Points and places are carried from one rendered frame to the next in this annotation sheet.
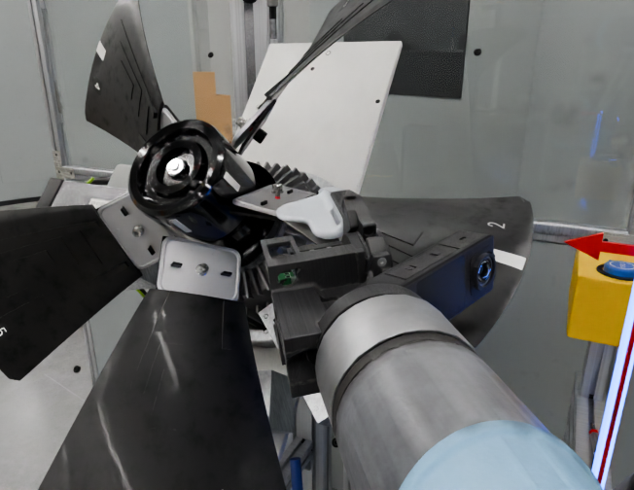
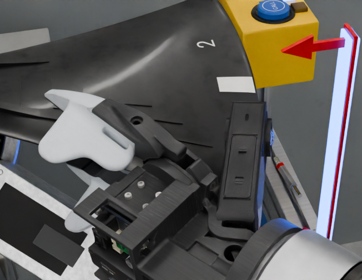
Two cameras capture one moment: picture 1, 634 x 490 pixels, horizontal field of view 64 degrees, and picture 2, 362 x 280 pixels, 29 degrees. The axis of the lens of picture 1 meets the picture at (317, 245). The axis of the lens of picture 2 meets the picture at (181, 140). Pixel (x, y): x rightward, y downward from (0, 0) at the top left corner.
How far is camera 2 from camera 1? 0.25 m
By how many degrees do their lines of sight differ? 37
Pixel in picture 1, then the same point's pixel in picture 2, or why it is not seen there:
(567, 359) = not seen: hidden behind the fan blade
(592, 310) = (260, 60)
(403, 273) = (239, 191)
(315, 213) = (88, 140)
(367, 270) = (200, 198)
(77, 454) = not seen: outside the picture
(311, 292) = (174, 249)
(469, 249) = (262, 131)
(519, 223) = (224, 33)
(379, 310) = (296, 266)
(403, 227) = (126, 85)
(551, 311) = not seen: hidden behind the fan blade
